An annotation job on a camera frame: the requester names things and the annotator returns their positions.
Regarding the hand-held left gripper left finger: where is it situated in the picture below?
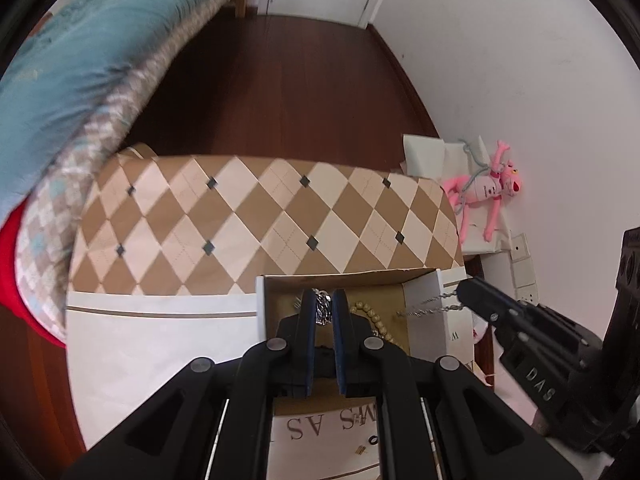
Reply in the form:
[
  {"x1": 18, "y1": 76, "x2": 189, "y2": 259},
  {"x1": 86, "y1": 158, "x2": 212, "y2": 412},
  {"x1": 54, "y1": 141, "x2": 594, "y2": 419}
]
[{"x1": 62, "y1": 287, "x2": 319, "y2": 480}]

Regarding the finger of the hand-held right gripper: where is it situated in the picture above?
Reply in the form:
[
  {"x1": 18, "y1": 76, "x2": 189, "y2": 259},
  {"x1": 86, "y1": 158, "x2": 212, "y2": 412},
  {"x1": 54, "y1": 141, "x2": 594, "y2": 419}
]
[{"x1": 457, "y1": 277, "x2": 541, "y2": 333}]

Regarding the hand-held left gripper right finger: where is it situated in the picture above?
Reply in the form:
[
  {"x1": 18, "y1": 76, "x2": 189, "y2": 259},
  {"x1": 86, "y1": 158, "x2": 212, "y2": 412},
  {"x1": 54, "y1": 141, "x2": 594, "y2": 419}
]
[{"x1": 332, "y1": 287, "x2": 583, "y2": 480}]

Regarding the silver link chain bracelet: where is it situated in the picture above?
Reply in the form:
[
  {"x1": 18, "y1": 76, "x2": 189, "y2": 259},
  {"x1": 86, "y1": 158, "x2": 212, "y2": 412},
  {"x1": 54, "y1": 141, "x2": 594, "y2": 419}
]
[{"x1": 311, "y1": 288, "x2": 335, "y2": 327}]

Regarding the silver twisted chain necklace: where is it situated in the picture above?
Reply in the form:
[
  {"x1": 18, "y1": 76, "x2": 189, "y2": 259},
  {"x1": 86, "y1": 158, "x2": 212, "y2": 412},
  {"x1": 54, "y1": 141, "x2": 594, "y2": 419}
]
[{"x1": 396, "y1": 287, "x2": 465, "y2": 319}]

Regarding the cardboard jewelry box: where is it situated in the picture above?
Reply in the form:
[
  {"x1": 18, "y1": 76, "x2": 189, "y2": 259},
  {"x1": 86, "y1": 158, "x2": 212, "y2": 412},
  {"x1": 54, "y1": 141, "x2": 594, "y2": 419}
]
[{"x1": 256, "y1": 267, "x2": 475, "y2": 367}]

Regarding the argyle patterned cloth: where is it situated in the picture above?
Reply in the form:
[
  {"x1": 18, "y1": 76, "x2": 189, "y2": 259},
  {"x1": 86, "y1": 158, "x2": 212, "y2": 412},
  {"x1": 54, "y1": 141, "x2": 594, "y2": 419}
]
[{"x1": 67, "y1": 142, "x2": 466, "y2": 296}]

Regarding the pink plush toy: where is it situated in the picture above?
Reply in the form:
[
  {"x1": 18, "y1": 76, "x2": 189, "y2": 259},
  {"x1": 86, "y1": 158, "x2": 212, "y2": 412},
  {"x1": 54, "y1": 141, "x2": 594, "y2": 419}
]
[{"x1": 442, "y1": 140, "x2": 524, "y2": 244}]

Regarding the white printed card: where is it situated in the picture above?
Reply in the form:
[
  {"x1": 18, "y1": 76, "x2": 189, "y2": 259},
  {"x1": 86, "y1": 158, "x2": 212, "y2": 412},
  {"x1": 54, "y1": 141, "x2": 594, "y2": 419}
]
[{"x1": 266, "y1": 399, "x2": 387, "y2": 480}]

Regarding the plaid bed mattress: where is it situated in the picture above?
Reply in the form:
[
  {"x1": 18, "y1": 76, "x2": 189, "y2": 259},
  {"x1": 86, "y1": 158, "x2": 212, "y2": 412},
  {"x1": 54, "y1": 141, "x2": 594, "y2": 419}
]
[{"x1": 15, "y1": 0, "x2": 251, "y2": 347}]

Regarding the red cloth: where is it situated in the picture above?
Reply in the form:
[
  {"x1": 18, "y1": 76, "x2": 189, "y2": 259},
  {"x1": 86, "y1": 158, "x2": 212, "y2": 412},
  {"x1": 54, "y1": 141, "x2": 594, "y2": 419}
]
[{"x1": 0, "y1": 204, "x2": 68, "y2": 349}]

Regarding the blue blanket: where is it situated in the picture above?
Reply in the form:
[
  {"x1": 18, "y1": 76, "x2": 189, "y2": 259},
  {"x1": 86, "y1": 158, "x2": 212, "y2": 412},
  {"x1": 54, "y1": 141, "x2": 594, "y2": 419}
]
[{"x1": 0, "y1": 0, "x2": 271, "y2": 223}]

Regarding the cream bead bracelet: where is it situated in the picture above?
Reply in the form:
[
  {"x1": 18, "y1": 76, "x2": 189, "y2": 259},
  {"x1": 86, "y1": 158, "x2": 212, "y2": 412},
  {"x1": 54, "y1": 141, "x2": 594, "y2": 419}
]
[{"x1": 350, "y1": 302, "x2": 401, "y2": 347}]

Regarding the white wall socket panel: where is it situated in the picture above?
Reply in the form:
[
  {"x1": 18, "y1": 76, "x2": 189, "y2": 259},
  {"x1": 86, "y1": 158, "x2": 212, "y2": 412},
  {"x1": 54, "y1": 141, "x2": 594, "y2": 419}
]
[{"x1": 509, "y1": 232, "x2": 540, "y2": 306}]

